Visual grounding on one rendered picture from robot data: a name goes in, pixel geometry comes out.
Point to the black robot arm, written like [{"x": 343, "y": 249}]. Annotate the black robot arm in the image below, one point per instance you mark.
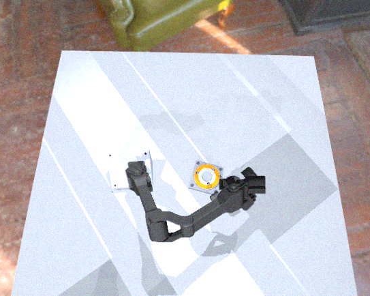
[{"x": 235, "y": 194}]

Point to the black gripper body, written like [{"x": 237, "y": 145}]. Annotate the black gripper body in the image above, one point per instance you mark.
[{"x": 247, "y": 172}]

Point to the orange round plate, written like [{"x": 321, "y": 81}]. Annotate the orange round plate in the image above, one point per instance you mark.
[{"x": 203, "y": 184}]

